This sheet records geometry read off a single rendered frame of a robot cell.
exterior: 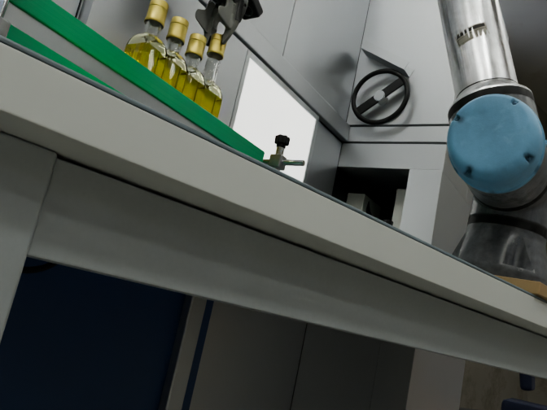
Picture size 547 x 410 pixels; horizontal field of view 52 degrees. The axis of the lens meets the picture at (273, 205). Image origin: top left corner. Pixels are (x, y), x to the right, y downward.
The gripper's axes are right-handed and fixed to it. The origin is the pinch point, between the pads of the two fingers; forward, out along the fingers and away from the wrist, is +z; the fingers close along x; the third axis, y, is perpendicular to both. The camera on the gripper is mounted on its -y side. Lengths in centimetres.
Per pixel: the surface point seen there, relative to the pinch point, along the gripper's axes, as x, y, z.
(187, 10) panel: -11.8, -0.3, -9.1
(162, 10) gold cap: 2.1, 17.9, 4.6
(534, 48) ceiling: -78, -747, -432
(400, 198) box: 5, -103, 2
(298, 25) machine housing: -16, -48, -35
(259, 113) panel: -12.8, -35.5, -0.1
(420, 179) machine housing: 14, -93, -2
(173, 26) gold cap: 0.8, 13.4, 4.9
